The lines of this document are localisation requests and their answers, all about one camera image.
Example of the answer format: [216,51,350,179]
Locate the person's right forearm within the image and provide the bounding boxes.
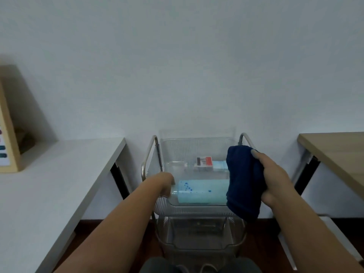
[269,186,364,273]

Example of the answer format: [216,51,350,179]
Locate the red and white box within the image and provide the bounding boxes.
[195,156,214,171]

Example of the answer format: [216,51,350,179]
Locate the clear plastic trolley cart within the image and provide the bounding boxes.
[141,133,257,266]

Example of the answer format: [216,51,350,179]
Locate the white desk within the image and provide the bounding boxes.
[0,137,132,273]

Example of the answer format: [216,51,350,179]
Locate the person's left forearm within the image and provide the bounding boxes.
[53,176,163,273]

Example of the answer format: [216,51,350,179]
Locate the person's right hand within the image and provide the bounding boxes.
[251,149,298,209]

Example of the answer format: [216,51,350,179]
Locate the person's grey trousers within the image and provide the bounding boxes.
[139,256,263,273]

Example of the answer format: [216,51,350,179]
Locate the wooden framed board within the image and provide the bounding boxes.
[0,82,22,173]

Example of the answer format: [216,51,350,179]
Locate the wooden desk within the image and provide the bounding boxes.
[293,132,364,201]

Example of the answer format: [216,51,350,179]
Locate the person's left hand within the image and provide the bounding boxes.
[152,172,176,198]

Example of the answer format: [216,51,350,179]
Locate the light blue bottle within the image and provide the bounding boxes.
[170,179,231,205]

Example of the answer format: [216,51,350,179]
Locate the dark blue cloth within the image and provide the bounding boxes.
[226,145,267,223]

